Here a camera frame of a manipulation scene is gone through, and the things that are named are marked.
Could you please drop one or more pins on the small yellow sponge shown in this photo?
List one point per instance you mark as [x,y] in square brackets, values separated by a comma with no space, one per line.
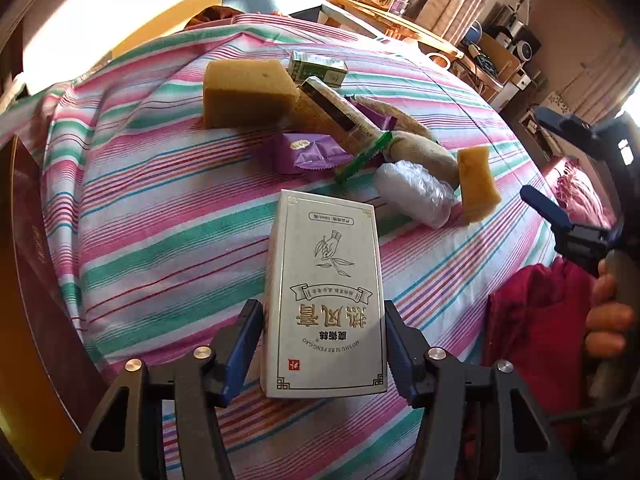
[477,185]

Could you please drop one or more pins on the brown cardboard box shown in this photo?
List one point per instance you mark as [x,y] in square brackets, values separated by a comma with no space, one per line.
[500,57]

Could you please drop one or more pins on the large yellow sponge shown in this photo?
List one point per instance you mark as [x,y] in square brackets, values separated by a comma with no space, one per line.
[245,92]

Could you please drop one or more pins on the dark red cloth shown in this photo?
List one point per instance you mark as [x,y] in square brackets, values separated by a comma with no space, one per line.
[535,320]

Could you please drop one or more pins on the wooden rack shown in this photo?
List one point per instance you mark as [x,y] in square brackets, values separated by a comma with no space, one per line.
[400,22]

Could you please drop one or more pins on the pink patterned cloth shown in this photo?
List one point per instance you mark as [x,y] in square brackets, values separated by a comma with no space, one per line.
[580,190]

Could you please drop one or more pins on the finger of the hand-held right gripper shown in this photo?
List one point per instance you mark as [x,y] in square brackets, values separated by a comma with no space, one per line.
[565,124]
[545,207]

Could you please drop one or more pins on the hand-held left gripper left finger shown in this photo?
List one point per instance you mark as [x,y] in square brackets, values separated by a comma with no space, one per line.
[242,352]

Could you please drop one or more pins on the white printed carton box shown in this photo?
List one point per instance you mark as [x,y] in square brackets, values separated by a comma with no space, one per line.
[325,285]

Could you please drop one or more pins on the purple snack packet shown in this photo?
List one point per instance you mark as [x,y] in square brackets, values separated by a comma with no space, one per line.
[377,117]
[300,152]

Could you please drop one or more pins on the person's right hand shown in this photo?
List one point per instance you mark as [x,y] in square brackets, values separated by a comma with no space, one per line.
[607,327]

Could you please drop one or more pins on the striped pink green blanket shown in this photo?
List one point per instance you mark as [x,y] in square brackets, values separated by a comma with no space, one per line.
[150,210]

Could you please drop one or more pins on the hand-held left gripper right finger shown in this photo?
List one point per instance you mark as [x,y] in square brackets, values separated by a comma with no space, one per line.
[400,355]

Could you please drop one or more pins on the small green white box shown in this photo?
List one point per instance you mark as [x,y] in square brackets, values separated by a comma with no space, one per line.
[320,67]

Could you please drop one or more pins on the clear plastic bag bundle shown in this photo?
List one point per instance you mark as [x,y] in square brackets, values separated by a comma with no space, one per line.
[410,192]

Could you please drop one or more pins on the beige rolled sock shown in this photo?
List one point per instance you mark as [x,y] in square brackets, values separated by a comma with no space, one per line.
[425,155]

